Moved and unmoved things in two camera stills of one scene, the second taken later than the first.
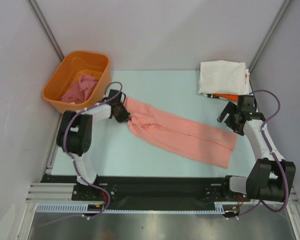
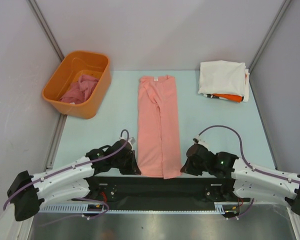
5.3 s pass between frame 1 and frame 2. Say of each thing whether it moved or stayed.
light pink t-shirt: moved
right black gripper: moved
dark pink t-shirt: stayed
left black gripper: moved
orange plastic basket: stayed
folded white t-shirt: stayed
